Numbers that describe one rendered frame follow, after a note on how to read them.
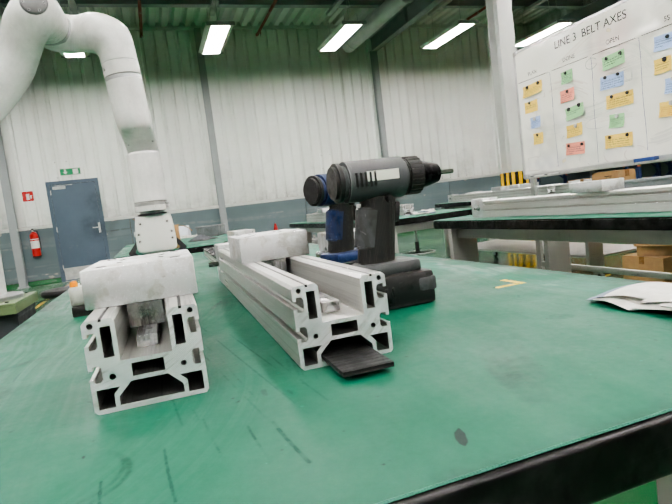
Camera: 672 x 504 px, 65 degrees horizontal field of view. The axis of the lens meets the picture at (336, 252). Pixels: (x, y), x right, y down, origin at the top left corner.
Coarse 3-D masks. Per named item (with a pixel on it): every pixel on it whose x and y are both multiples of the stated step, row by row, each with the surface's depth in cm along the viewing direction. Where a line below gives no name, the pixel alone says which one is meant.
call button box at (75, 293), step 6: (72, 288) 104; (78, 288) 104; (72, 294) 104; (78, 294) 104; (72, 300) 104; (78, 300) 104; (72, 306) 104; (78, 306) 105; (84, 306) 105; (72, 312) 104; (78, 312) 104; (84, 312) 105; (90, 312) 105
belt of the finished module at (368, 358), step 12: (336, 348) 56; (348, 348) 55; (360, 348) 54; (372, 348) 54; (324, 360) 53; (336, 360) 51; (348, 360) 51; (360, 360) 50; (372, 360) 50; (384, 360) 49; (348, 372) 48; (360, 372) 48
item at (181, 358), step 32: (96, 320) 46; (128, 320) 60; (192, 320) 55; (96, 352) 47; (128, 352) 50; (160, 352) 48; (192, 352) 53; (96, 384) 47; (128, 384) 48; (160, 384) 52; (192, 384) 51
